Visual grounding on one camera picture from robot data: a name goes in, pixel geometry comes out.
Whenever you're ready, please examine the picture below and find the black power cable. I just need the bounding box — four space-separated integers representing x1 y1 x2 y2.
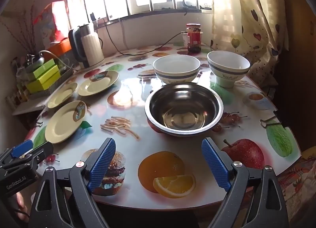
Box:
90 13 188 56

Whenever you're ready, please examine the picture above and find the heart pattern curtain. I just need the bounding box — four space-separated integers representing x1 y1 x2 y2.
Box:
211 0 288 87

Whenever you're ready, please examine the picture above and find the striped cardboard tray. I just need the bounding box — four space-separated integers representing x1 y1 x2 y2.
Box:
29 69 74 100

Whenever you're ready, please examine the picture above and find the tall white ceramic bowl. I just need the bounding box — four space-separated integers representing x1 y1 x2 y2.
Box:
207 51 251 88

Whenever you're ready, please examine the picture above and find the cream patterned plate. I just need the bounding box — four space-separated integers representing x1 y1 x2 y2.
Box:
45 101 87 144
78 70 119 97

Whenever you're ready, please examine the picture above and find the white electric kettle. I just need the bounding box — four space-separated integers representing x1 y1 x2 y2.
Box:
69 23 104 70

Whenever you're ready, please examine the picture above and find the person left hand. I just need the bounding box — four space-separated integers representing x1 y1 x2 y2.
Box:
16 192 29 223

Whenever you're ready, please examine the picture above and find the upper green box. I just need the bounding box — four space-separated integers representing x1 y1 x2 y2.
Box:
27 59 55 81

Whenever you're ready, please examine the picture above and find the wide white ceramic bowl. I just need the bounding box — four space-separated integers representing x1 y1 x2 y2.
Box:
153 54 201 84

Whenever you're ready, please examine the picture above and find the orange plastic container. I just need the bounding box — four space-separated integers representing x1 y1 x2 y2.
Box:
48 38 71 57

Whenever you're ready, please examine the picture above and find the red label sauce jar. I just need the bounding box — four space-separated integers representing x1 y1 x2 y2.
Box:
186 23 201 53

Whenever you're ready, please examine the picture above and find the white side shelf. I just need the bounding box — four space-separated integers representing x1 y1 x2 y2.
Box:
12 96 49 116

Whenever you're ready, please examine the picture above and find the black binder clip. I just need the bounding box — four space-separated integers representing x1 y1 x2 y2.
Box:
259 110 288 129

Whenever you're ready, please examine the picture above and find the floral bedding fabric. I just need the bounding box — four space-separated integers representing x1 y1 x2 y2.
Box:
278 146 315 227

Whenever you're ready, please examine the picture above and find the lower yellow-green box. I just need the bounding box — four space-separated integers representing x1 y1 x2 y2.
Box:
26 65 60 94

